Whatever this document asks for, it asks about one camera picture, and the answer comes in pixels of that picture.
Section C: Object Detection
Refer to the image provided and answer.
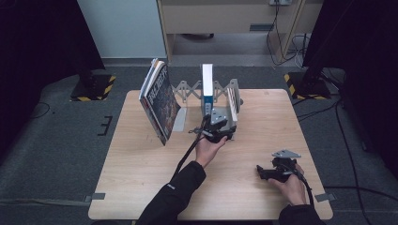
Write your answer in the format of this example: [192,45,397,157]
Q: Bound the black curtain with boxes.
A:
[302,0,398,172]
[0,0,106,160]

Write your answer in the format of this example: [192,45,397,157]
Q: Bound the dark illustrated magazine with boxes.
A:
[146,64,183,147]

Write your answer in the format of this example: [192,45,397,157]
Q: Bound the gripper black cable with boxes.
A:
[287,166,315,208]
[169,115,210,184]

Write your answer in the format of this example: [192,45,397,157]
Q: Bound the light wooden desk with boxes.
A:
[157,0,325,65]

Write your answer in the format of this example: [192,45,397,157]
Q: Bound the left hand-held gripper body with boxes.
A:
[200,107,229,144]

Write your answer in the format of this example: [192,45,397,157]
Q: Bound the long black floor cable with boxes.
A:
[333,99,375,225]

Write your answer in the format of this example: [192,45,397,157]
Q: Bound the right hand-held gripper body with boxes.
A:
[267,149,302,184]

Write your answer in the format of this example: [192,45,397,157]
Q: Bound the grey portrait magazine red label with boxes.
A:
[139,59,167,145]

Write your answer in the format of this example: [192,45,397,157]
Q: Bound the black stand with striped base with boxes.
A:
[69,46,117,102]
[283,46,332,101]

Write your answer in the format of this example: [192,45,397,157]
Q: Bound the black hanging power cable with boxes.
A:
[266,3,304,68]

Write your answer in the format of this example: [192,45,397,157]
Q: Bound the white cabinet panel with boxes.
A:
[77,0,167,59]

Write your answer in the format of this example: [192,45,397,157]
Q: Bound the thick blue book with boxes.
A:
[200,63,216,119]

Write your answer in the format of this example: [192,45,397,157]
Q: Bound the grey cables under desk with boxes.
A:
[290,33,311,69]

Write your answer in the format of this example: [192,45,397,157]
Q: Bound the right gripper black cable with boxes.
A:
[287,166,315,208]

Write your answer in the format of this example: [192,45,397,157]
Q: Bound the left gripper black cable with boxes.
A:
[169,115,210,184]

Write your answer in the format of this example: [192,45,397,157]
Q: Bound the grey expandable book rack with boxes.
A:
[170,78,244,141]

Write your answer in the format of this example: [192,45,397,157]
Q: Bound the person's left hand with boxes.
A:
[194,135,229,170]

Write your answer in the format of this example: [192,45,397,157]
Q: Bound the person's right hand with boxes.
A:
[268,164,308,207]

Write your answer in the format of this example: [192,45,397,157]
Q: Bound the thin black floor cable loop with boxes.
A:
[26,101,52,123]

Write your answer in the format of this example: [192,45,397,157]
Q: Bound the grey tape strip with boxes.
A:
[84,192,107,203]
[314,192,336,203]

